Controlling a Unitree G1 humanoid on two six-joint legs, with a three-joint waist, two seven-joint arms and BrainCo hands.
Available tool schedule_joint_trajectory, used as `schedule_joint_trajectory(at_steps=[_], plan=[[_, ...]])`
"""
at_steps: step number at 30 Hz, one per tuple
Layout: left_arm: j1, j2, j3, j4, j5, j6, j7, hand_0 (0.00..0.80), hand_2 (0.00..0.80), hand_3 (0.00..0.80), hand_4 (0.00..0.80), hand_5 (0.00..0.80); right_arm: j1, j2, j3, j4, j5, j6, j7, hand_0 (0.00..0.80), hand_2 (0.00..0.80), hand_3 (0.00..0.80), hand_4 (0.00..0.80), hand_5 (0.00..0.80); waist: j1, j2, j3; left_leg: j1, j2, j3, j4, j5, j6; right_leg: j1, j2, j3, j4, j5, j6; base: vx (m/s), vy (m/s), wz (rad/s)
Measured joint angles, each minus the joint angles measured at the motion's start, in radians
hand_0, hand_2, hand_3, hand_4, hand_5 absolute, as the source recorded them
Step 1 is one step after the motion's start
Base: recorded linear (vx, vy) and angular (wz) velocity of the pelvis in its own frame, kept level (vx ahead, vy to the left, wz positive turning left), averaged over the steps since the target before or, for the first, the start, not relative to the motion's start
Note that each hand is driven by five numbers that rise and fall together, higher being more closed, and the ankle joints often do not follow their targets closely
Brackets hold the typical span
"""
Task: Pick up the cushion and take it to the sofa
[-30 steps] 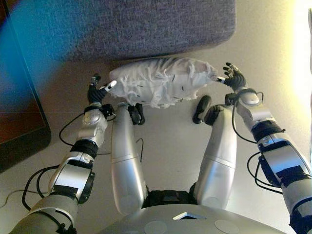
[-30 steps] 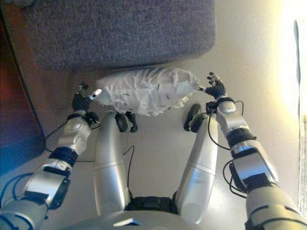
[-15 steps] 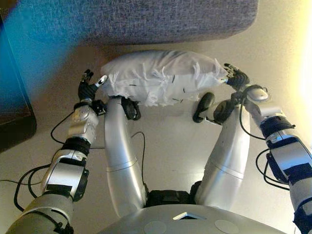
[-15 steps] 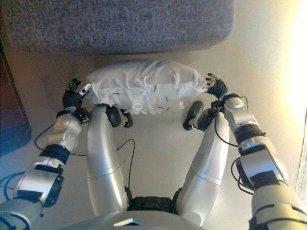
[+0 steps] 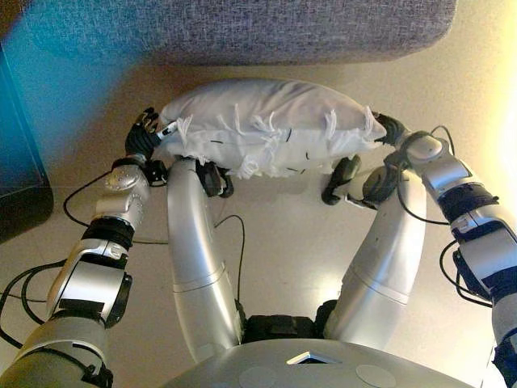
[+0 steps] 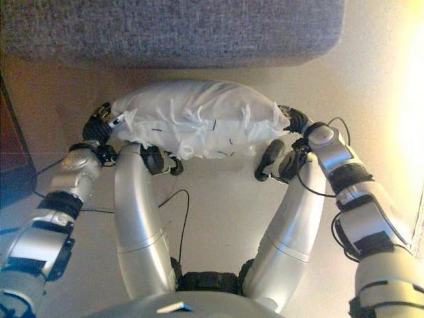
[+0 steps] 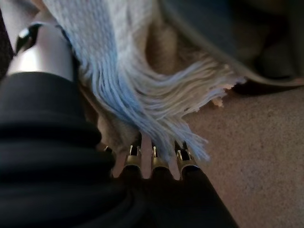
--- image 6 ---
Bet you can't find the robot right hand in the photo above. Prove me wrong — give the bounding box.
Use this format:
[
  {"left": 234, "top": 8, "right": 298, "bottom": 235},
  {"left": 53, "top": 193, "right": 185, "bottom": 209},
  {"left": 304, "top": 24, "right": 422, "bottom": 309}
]
[{"left": 276, "top": 104, "right": 311, "bottom": 135}]

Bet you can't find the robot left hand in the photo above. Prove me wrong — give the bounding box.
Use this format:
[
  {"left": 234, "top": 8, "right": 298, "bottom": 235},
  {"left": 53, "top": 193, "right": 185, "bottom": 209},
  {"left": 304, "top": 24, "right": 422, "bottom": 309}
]
[{"left": 81, "top": 101, "right": 129, "bottom": 145}]

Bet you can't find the white tasselled cushion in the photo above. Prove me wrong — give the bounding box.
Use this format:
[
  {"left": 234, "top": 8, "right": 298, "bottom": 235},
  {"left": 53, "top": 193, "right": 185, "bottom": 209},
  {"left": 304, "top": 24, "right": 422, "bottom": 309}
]
[{"left": 111, "top": 79, "right": 291, "bottom": 160}]

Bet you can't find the grey fabric armchair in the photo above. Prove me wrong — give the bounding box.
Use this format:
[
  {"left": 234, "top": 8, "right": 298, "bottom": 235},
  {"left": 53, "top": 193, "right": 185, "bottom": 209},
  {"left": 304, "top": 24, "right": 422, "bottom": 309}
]
[{"left": 0, "top": 0, "right": 345, "bottom": 70}]

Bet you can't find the grey patterned rug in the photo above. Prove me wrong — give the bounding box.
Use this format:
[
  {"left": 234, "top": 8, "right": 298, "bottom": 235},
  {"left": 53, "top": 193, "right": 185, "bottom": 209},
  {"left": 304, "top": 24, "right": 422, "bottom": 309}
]
[{"left": 412, "top": 190, "right": 424, "bottom": 254}]

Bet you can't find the silver robot torso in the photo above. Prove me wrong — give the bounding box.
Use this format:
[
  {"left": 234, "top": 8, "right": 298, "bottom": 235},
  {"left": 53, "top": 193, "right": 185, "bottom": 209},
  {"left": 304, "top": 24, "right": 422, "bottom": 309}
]
[{"left": 82, "top": 257, "right": 286, "bottom": 318}]

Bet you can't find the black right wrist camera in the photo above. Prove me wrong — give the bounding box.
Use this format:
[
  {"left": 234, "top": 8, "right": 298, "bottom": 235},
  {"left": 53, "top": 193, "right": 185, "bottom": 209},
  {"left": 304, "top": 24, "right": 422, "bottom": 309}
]
[{"left": 291, "top": 137, "right": 314, "bottom": 157}]

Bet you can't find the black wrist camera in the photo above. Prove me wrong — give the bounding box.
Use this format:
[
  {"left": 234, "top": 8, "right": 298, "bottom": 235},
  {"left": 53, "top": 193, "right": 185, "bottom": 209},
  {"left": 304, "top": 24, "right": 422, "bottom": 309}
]
[
  {"left": 291, "top": 137, "right": 314, "bottom": 157},
  {"left": 97, "top": 144, "right": 118, "bottom": 167}
]

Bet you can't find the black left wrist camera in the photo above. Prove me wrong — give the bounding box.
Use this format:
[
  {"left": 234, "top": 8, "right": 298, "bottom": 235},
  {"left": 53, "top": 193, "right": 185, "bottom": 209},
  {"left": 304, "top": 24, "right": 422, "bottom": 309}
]
[{"left": 97, "top": 144, "right": 118, "bottom": 167}]

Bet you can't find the black floor cable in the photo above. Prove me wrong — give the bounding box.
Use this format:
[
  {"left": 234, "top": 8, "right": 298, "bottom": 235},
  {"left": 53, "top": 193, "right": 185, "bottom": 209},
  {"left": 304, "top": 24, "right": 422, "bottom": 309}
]
[{"left": 32, "top": 158, "right": 191, "bottom": 263}]

